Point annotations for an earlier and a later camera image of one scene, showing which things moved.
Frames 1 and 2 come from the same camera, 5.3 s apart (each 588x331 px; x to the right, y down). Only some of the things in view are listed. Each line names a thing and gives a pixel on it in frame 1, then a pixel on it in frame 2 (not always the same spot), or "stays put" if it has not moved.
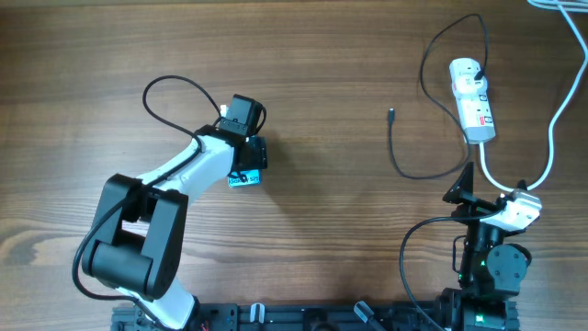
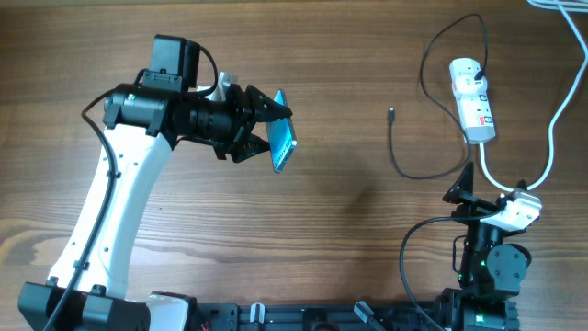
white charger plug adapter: (467, 84) stays put
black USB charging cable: (419, 176) stays put
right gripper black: (479, 202) stays put
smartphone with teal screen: (244, 178) → (281, 136)
